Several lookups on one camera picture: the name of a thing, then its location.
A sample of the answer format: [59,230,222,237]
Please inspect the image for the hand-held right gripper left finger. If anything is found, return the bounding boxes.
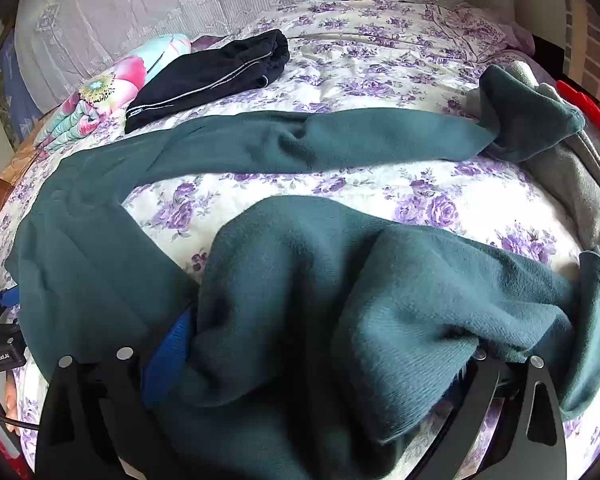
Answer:
[34,309,197,480]

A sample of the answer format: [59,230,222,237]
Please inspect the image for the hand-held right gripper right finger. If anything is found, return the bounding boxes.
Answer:
[430,349,569,480]

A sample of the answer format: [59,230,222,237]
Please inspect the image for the teal fleece pants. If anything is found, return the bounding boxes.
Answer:
[4,64,600,480]

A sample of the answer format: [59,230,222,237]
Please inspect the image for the folded black pants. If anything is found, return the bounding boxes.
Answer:
[124,29,291,135]

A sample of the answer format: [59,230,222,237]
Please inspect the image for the brown pillow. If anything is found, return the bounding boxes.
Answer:
[0,140,37,227]

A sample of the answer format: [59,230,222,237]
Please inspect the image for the grey garment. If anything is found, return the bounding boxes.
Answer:
[509,60,600,273]

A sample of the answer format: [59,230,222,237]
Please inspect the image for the blue patterned bag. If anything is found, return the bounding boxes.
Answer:
[0,27,46,122]

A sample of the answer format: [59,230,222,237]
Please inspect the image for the bed with purple floral sheet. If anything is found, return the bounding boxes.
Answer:
[0,0,600,480]

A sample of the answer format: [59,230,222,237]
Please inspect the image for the folded floral blanket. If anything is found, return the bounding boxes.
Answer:
[32,34,193,157]

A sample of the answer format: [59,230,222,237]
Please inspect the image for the red garment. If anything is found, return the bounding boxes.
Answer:
[555,80,600,157]

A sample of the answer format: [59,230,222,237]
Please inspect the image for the purple floral pillow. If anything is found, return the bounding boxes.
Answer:
[424,2,537,63]

